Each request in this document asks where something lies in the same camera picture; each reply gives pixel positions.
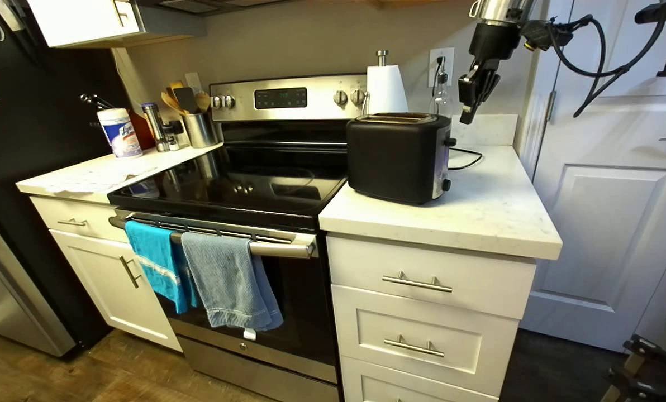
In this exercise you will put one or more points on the grey-blue hand towel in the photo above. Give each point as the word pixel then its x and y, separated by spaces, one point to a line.
pixel 233 287

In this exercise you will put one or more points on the black stainless refrigerator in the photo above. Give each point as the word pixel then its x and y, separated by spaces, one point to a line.
pixel 34 148

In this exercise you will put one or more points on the black two-slot toaster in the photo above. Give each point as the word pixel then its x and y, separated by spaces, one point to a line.
pixel 392 160

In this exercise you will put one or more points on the silver pepper grinder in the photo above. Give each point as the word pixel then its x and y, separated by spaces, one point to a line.
pixel 154 125

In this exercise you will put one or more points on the white base cabinet marble top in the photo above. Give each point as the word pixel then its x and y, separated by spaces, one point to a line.
pixel 94 175

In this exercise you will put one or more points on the black toaster dial knob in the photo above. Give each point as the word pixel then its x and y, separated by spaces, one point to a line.
pixel 446 183

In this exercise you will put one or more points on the teal hand towel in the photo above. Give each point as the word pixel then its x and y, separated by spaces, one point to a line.
pixel 154 260

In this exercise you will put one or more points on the white drawer cabinet marble top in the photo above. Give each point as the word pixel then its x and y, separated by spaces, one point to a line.
pixel 451 209

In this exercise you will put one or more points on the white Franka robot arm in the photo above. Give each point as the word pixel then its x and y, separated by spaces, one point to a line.
pixel 498 10

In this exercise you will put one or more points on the silver stove knob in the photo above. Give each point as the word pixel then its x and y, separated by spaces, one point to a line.
pixel 228 100
pixel 358 97
pixel 218 100
pixel 341 98

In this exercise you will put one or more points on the white wall outlet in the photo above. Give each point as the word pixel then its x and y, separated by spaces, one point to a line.
pixel 448 57

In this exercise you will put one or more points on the white panelled door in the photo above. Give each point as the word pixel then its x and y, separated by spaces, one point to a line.
pixel 616 209

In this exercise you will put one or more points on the stainless black electric stove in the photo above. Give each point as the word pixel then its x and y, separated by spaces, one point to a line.
pixel 272 186

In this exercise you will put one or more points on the white paper towel roll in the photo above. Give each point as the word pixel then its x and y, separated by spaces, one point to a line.
pixel 388 90

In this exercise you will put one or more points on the black toaster lever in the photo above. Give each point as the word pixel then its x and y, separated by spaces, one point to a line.
pixel 450 142

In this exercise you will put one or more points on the metal paper towel holder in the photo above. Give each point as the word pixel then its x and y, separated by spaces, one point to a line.
pixel 382 57

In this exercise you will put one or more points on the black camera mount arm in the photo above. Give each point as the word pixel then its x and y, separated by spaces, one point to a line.
pixel 665 11

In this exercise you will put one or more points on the white wipes canister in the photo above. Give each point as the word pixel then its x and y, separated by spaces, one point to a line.
pixel 118 133

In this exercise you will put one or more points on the orange black bar clamp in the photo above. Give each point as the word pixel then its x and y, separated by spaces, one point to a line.
pixel 647 387
pixel 657 353

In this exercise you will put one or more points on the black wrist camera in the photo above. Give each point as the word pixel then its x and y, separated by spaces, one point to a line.
pixel 544 35

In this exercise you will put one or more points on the white upper wall cabinet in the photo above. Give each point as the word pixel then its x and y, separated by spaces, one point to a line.
pixel 71 18

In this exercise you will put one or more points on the wooden cooking utensils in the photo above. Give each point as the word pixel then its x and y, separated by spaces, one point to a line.
pixel 176 97

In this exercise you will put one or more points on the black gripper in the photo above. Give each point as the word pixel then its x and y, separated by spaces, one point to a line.
pixel 491 45

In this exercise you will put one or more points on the range hood underside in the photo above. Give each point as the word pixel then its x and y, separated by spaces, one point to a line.
pixel 205 6

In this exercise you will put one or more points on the steel utensil holder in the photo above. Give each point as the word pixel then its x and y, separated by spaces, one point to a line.
pixel 198 128

